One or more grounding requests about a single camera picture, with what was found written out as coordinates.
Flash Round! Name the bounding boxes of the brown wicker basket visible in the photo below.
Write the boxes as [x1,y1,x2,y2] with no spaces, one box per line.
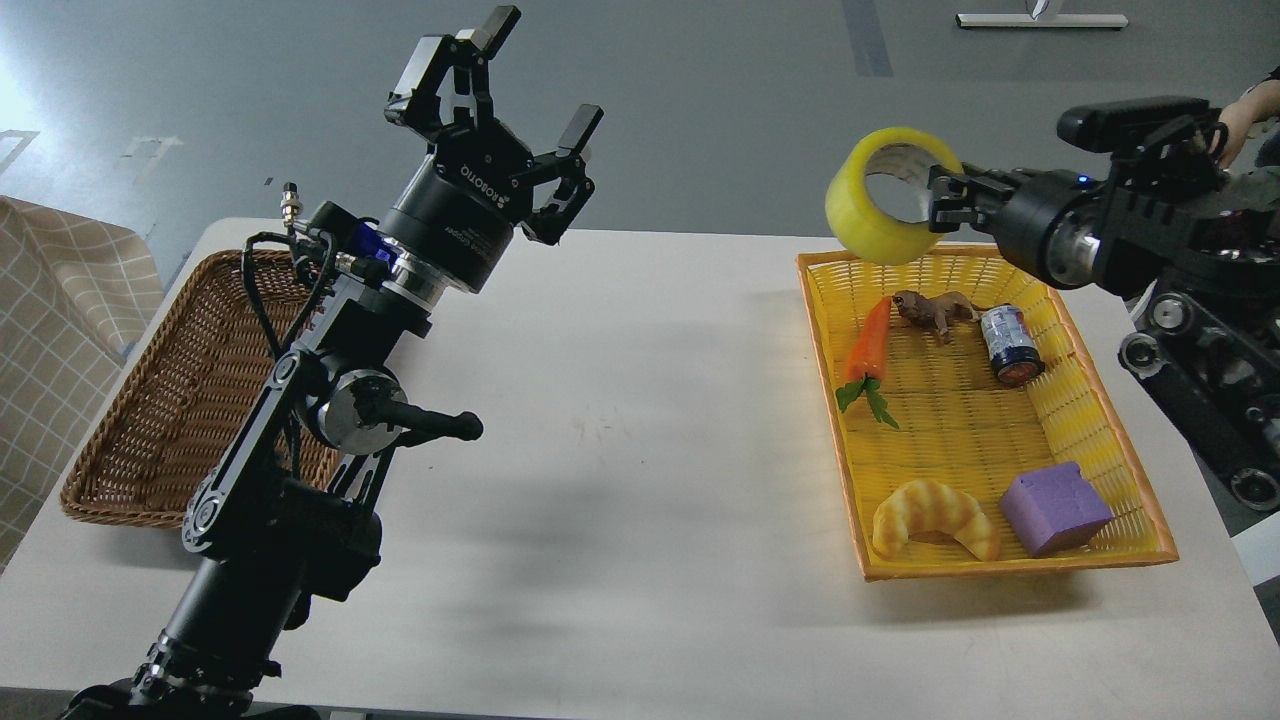
[59,250,351,529]

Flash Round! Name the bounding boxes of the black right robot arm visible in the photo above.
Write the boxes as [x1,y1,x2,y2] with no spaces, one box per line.
[927,96,1279,512]

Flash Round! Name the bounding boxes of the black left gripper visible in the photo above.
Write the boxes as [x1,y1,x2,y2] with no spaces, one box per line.
[379,5,604,293]

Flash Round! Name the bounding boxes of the brown toy animal figure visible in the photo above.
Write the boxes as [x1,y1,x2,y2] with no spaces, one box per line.
[890,290,989,345]

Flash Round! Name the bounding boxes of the beige checkered cloth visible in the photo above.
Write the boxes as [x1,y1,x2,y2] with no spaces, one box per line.
[1,196,165,564]

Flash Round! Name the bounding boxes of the orange toy carrot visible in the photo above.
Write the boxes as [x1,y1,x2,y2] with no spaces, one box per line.
[835,296,900,430]

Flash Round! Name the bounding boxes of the white stand base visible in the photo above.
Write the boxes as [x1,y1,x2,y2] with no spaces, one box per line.
[954,10,1130,31]

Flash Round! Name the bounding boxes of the purple foam block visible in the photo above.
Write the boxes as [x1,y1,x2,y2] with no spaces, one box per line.
[998,461,1115,559]

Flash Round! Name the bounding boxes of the yellow tape roll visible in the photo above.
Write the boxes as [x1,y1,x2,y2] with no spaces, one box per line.
[824,127,963,266]

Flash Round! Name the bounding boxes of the person's hand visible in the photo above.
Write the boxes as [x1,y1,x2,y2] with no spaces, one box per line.
[1212,79,1279,170]

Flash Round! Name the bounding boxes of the toy croissant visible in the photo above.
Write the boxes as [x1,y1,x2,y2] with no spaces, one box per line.
[872,480,1002,562]

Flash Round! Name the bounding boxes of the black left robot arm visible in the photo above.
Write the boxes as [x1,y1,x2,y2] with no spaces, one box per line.
[61,5,603,719]

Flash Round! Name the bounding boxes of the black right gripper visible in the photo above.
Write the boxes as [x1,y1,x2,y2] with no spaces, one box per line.
[927,163,1103,290]

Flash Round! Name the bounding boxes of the yellow plastic basket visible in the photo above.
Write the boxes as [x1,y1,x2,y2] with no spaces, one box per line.
[796,243,1179,582]

